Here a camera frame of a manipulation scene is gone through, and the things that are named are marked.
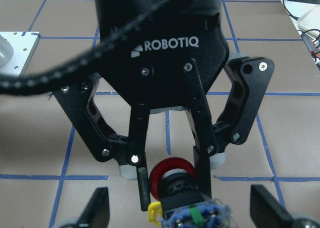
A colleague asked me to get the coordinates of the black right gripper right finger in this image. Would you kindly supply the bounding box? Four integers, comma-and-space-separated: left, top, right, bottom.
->
249, 184, 299, 228

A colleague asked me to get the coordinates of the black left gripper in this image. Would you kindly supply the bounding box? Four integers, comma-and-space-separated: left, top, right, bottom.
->
95, 0, 229, 114

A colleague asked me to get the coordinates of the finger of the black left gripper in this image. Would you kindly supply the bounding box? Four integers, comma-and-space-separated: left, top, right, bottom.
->
182, 58, 275, 197
53, 62, 156, 212

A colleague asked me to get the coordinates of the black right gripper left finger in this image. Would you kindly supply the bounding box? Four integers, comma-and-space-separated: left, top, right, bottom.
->
76, 187, 110, 227

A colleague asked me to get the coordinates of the red push button switch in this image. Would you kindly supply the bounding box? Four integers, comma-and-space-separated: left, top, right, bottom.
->
147, 157, 237, 227

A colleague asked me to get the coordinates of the beige plastic tray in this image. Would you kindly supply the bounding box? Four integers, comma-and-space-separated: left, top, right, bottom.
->
297, 5, 320, 31

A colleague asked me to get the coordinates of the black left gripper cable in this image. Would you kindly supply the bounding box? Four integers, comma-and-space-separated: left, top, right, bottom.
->
0, 0, 203, 98

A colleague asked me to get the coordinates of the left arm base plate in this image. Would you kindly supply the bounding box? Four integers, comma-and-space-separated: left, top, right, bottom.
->
0, 31, 40, 77

